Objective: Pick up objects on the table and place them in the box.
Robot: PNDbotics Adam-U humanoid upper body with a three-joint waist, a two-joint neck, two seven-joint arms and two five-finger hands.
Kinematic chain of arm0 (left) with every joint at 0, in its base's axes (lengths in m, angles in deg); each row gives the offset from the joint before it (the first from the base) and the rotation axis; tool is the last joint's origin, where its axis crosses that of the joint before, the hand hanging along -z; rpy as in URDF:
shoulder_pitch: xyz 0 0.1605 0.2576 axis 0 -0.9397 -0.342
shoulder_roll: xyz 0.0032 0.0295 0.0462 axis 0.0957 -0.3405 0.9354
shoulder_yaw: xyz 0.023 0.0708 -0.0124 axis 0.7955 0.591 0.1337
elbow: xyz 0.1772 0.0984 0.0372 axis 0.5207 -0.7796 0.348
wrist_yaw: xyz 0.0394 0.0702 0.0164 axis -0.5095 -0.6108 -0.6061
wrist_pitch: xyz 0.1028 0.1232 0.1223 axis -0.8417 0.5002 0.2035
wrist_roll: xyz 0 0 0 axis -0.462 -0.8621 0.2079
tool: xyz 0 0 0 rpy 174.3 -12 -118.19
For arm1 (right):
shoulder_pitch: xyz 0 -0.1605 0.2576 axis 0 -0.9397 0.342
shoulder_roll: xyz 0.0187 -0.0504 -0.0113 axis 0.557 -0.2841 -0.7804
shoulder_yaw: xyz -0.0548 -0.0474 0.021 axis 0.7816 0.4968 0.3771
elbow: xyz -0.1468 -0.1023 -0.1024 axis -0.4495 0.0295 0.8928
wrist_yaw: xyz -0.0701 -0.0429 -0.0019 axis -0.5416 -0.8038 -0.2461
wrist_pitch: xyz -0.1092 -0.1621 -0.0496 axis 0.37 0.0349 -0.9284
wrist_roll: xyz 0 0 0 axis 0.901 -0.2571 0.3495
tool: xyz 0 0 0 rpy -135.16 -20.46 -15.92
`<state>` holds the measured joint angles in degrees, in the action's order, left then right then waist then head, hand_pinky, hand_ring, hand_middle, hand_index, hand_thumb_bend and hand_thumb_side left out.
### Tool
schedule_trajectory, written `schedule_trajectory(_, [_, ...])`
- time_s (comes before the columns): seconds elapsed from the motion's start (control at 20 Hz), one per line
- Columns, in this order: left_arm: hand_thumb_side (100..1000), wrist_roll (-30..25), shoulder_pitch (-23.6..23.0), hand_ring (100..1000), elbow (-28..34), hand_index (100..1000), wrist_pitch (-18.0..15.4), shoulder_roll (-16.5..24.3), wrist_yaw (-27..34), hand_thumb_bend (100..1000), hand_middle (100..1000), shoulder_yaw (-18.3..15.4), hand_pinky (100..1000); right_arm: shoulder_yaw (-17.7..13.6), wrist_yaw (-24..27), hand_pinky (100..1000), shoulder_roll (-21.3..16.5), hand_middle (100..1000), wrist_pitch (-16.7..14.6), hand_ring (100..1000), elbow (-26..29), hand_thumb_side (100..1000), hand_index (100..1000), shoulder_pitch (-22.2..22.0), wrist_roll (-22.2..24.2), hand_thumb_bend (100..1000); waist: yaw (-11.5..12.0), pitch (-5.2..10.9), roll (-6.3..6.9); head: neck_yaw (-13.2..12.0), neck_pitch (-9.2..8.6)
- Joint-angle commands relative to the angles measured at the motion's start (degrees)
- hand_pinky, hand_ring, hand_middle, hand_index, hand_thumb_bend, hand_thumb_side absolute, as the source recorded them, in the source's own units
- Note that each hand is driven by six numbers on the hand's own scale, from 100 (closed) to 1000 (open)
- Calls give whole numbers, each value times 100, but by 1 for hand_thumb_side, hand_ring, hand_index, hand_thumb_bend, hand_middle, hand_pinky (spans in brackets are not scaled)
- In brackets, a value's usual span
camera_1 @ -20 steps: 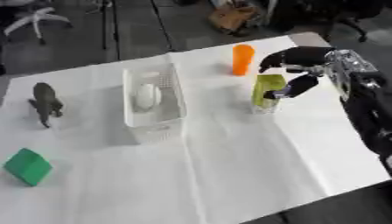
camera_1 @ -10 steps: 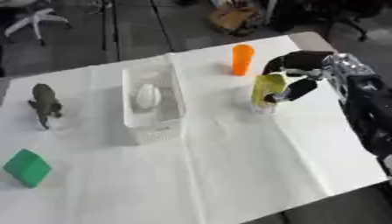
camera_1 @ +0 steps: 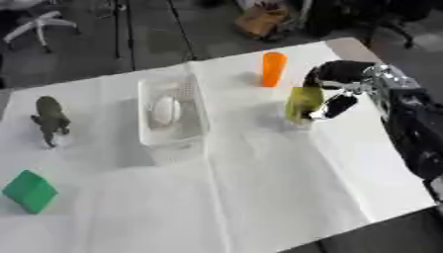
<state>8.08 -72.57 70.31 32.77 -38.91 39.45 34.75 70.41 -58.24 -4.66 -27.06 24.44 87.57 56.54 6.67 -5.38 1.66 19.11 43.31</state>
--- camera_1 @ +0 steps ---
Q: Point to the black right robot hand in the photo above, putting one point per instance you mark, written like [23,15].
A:
[340,71]

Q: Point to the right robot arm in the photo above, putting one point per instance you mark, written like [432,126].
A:
[412,118]

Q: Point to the black office chair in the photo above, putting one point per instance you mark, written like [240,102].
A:
[375,18]

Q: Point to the orange cylinder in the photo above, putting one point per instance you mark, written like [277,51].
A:
[273,68]

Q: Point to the brown bag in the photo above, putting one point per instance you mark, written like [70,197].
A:
[260,20]

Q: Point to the white plastic basket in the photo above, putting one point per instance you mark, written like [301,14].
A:
[171,112]

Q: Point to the white egg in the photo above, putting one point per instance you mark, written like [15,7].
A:
[166,110]

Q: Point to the black tripod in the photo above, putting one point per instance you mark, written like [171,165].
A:
[130,29]

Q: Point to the dark green dinosaur toy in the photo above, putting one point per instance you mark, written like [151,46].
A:
[51,119]

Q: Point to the white office chair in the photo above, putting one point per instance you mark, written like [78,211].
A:
[35,23]

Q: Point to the green triangular block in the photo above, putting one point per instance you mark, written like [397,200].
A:
[30,191]

